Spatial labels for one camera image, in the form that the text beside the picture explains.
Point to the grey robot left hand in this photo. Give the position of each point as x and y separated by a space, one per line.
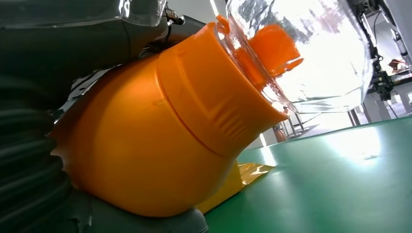
64 38

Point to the green table mat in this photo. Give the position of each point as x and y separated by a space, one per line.
322 193

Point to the black metal equipment stand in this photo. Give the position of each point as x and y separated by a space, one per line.
383 82

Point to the yellow taped cardboard box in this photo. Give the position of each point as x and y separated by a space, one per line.
231 186

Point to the orange plastic bottle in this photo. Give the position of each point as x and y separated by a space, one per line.
145 128

